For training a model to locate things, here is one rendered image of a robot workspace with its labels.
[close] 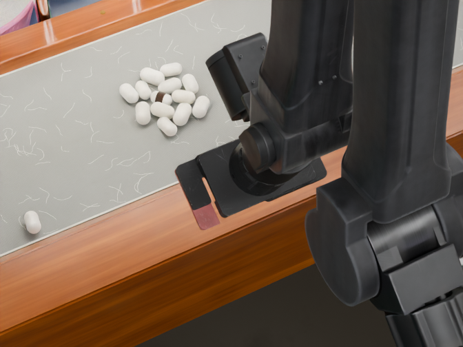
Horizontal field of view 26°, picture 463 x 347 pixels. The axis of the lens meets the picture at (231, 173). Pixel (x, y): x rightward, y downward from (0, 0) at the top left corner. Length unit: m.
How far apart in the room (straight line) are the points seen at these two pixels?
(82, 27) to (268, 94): 0.80
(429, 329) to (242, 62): 0.29
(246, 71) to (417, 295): 0.27
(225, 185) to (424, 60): 0.39
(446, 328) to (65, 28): 0.97
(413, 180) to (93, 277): 0.68
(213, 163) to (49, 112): 0.55
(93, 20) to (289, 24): 0.87
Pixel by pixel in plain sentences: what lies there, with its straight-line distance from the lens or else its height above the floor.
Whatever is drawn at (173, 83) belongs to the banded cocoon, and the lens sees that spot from 1.47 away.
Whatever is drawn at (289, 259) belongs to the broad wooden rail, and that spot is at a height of 0.63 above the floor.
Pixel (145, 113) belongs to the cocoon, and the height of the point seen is 0.76.
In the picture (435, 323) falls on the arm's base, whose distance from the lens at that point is 0.71.
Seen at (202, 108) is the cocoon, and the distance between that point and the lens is 1.43.
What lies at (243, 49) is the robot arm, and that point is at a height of 1.22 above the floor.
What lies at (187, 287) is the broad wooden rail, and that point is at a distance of 1.36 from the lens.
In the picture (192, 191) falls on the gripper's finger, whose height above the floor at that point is 1.06.
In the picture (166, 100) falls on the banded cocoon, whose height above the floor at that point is 0.76.
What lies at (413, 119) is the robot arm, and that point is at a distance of 0.63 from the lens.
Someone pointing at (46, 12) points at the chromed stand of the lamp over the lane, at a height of 0.77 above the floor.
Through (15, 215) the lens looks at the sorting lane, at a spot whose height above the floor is 0.74.
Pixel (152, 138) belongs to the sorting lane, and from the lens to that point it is 1.43.
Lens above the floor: 1.86
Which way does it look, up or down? 54 degrees down
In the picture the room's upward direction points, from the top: straight up
